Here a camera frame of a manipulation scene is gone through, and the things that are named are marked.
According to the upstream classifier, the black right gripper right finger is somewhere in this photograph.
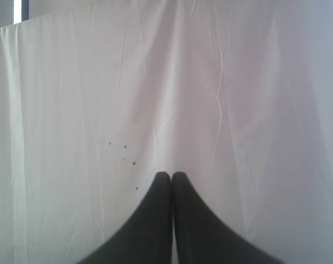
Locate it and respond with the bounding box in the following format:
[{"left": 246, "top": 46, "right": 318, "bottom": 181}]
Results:
[{"left": 172, "top": 172, "right": 282, "bottom": 263}]

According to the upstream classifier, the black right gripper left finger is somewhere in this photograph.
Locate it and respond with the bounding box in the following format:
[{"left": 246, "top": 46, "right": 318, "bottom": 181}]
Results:
[{"left": 80, "top": 172, "right": 173, "bottom": 263}]

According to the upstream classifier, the white backdrop curtain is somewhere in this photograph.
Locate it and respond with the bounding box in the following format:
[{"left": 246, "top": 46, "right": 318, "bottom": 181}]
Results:
[{"left": 0, "top": 1, "right": 333, "bottom": 263}]

